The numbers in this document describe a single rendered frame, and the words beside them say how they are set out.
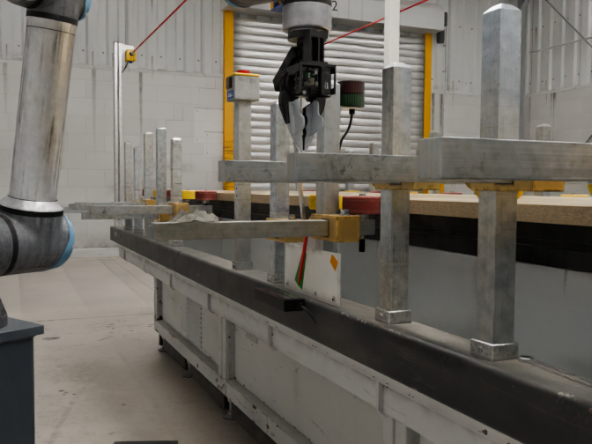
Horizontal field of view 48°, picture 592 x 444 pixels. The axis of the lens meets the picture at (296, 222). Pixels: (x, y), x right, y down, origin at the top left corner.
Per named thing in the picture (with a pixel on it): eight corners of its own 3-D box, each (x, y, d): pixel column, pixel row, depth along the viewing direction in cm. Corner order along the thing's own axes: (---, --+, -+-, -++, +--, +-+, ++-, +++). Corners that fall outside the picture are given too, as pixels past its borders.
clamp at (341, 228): (336, 242, 125) (336, 216, 125) (306, 237, 137) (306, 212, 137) (362, 241, 127) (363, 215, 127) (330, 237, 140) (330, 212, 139)
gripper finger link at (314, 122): (313, 149, 121) (314, 97, 120) (299, 151, 126) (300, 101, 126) (329, 150, 122) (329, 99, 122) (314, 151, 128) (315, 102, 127)
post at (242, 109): (237, 270, 178) (237, 99, 176) (231, 268, 183) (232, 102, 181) (253, 270, 180) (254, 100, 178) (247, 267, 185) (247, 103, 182)
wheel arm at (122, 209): (90, 217, 230) (90, 204, 230) (89, 217, 234) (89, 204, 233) (212, 216, 248) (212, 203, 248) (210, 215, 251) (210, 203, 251)
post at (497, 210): (492, 376, 87) (500, 0, 84) (474, 369, 90) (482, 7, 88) (513, 373, 88) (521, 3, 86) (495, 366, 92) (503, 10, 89)
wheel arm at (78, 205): (75, 211, 276) (75, 201, 276) (74, 210, 279) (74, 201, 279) (179, 210, 294) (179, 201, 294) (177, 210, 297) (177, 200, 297)
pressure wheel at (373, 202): (353, 254, 128) (354, 194, 127) (334, 250, 135) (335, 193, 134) (389, 253, 131) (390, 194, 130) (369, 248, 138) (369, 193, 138)
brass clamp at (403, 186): (410, 189, 101) (410, 156, 101) (365, 189, 114) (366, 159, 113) (443, 190, 104) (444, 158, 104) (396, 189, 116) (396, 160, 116)
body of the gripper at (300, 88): (298, 95, 117) (299, 25, 117) (279, 100, 125) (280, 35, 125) (337, 98, 120) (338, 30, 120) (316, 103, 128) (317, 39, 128)
